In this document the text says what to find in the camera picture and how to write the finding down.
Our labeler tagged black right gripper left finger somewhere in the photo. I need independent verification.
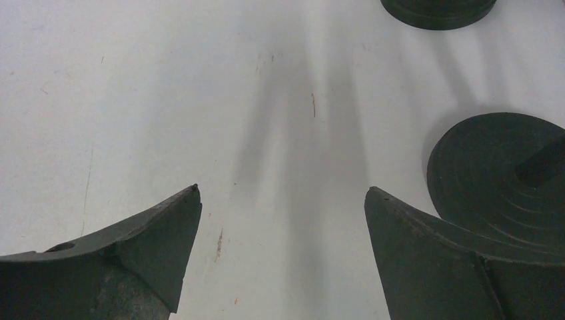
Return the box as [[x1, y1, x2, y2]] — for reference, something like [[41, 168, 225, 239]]
[[1, 185, 203, 319]]

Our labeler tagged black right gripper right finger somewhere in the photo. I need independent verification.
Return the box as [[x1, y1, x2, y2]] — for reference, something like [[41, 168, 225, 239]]
[[364, 187, 564, 319]]

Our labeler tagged black near microphone stand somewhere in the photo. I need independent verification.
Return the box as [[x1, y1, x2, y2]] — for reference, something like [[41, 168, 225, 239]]
[[426, 112, 564, 255]]

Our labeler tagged black microphone stand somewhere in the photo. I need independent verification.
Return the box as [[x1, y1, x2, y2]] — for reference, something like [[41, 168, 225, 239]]
[[426, 112, 564, 255], [381, 0, 496, 31]]

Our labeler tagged black far microphone stand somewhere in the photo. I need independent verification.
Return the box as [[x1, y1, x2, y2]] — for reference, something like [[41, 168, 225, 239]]
[[381, 0, 496, 31]]

